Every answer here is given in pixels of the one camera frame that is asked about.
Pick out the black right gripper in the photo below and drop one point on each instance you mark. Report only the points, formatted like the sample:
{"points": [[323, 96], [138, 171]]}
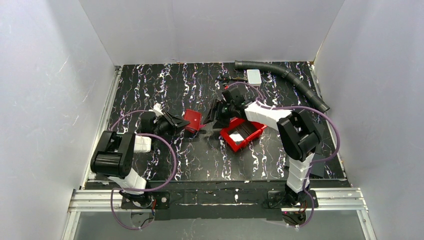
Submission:
{"points": [[221, 111]]}

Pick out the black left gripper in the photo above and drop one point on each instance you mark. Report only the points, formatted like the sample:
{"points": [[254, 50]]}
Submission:
{"points": [[170, 122]]}

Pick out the red plastic bin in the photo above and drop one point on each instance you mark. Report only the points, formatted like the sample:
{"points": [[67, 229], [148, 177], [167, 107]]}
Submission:
{"points": [[241, 132]]}

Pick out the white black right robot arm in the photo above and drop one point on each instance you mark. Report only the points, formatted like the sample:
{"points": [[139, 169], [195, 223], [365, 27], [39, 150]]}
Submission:
{"points": [[298, 134]]}

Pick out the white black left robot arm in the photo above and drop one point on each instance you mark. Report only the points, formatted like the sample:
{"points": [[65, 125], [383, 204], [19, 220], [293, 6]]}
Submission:
{"points": [[114, 153]]}

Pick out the lower black card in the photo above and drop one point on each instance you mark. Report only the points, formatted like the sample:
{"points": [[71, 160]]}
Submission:
{"points": [[318, 169]]}

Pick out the black grey pliers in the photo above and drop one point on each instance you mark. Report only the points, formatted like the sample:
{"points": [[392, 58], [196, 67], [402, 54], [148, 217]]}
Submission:
{"points": [[226, 79]]}

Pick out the white rectangular box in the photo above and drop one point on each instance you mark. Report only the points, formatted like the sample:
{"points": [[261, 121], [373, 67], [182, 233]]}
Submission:
{"points": [[254, 77]]}

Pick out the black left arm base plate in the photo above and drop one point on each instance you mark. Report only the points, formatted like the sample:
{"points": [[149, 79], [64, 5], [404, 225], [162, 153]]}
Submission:
{"points": [[156, 200]]}

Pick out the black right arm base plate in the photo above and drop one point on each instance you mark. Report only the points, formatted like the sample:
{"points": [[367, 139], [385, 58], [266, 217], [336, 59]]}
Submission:
{"points": [[280, 199]]}

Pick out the aluminium frame rail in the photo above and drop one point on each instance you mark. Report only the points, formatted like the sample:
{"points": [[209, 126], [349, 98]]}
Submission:
{"points": [[217, 194]]}

